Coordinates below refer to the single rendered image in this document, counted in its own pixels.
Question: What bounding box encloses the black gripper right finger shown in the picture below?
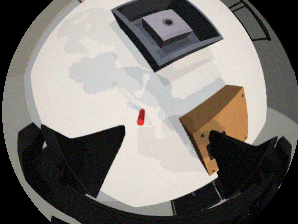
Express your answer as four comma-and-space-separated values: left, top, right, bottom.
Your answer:
208, 129, 278, 200

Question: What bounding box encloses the dark red peg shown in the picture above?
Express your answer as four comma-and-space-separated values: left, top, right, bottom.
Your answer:
137, 108, 145, 125

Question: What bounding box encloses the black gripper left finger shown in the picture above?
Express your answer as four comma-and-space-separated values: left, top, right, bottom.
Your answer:
41, 124, 125, 198

